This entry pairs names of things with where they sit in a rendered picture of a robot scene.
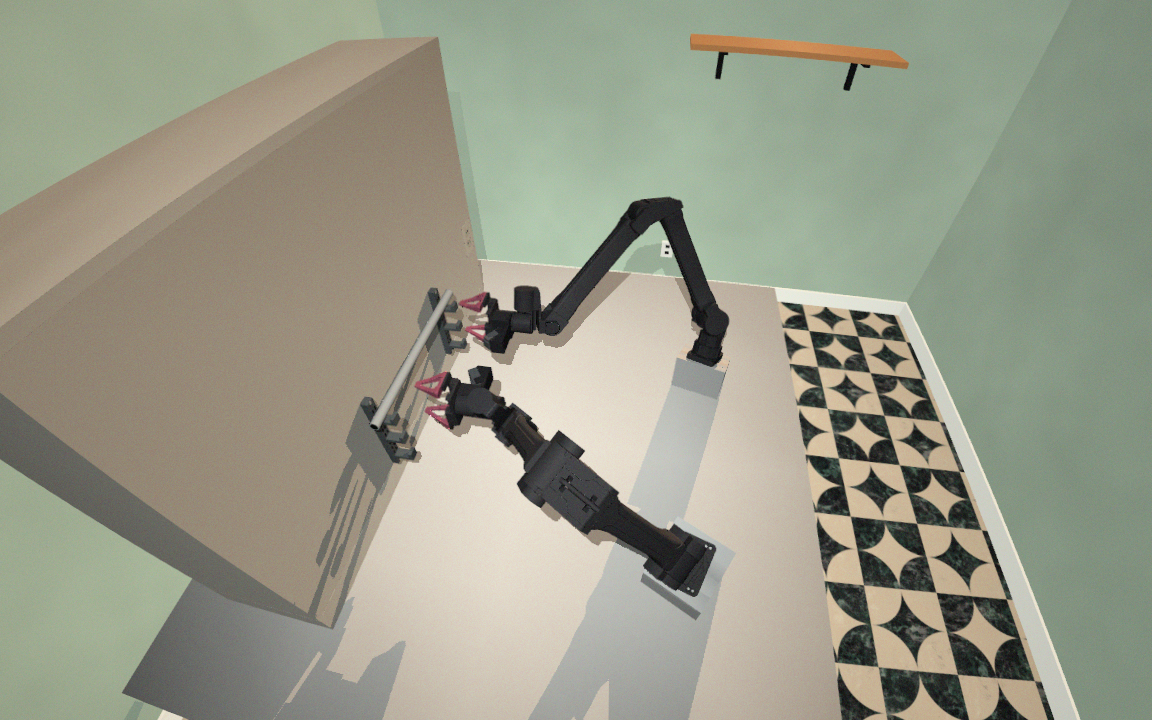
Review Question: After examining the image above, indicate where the dark grey wall rack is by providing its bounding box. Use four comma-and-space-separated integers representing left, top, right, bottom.
361, 288, 467, 463

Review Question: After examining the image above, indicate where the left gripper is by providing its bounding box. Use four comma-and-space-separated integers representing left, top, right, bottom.
414, 372, 479, 430

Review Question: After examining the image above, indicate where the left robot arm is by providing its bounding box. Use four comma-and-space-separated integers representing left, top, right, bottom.
457, 365, 717, 597

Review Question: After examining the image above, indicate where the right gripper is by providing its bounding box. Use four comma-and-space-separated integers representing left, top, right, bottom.
458, 291, 516, 342

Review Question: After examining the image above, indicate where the grey metal bar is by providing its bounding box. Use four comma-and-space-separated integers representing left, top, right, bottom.
369, 289, 453, 430

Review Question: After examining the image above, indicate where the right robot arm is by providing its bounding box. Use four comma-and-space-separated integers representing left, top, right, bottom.
483, 197, 729, 367

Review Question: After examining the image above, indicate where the tan wall panel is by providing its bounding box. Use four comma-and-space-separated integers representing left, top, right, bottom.
0, 37, 484, 629

